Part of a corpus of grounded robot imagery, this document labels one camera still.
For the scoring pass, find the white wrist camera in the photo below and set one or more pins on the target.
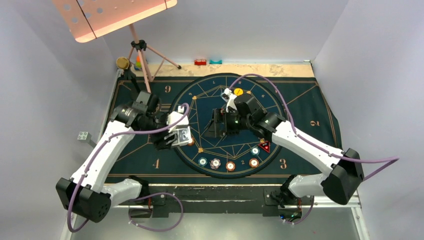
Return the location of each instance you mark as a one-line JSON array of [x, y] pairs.
[[178, 120], [229, 97]]

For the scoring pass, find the red triangular dealer button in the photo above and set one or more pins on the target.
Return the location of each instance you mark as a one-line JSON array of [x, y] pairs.
[[266, 146]]

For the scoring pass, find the orange poker chip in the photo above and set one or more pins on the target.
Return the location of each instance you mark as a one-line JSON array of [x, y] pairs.
[[191, 142], [254, 163]]

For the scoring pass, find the teal toy block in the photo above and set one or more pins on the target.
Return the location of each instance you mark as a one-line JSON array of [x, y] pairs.
[[215, 62]]

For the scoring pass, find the pink music stand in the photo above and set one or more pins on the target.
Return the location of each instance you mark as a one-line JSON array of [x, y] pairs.
[[91, 19]]

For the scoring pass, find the orange chip stack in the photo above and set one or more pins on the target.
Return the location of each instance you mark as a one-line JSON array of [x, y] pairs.
[[230, 166]]

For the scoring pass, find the grey lego block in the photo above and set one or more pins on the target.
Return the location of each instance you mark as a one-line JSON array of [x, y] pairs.
[[83, 136]]

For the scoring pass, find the yellow big blind button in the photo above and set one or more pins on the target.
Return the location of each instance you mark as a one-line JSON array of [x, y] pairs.
[[238, 91]]

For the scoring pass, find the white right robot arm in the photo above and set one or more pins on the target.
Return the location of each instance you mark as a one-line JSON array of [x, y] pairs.
[[340, 172]]

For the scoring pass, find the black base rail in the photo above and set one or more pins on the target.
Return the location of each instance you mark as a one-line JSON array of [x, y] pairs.
[[263, 199]]

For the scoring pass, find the red toy block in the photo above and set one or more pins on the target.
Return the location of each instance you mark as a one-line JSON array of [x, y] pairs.
[[200, 62]]

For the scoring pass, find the green blue chip stack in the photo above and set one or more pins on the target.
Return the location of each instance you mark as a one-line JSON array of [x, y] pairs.
[[202, 161]]

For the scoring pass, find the round blue poker mat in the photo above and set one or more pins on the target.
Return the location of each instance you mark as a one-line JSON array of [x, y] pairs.
[[203, 94]]

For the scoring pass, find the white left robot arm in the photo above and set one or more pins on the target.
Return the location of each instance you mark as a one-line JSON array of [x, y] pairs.
[[85, 193]]

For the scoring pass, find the green blue poker chip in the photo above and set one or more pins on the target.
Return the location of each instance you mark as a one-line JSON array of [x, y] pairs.
[[255, 151]]

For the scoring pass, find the colourful stacking toy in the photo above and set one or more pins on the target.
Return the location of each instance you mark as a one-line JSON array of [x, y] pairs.
[[138, 64]]

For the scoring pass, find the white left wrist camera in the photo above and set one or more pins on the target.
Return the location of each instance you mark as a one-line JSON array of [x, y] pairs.
[[178, 120]]

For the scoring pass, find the dark green rectangular poker mat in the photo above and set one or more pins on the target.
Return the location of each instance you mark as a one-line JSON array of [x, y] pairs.
[[304, 100]]

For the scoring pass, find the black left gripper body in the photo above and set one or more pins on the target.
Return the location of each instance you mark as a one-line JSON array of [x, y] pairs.
[[158, 139]]

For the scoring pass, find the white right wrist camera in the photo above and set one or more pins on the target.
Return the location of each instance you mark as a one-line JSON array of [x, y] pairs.
[[229, 97]]

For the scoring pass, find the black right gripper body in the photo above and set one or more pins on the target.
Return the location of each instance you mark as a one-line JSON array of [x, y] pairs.
[[233, 121]]

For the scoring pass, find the blue playing card deck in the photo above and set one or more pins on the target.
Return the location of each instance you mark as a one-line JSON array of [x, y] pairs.
[[182, 137]]

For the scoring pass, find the brass round knob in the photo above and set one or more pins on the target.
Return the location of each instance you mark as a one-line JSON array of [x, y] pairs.
[[123, 63]]

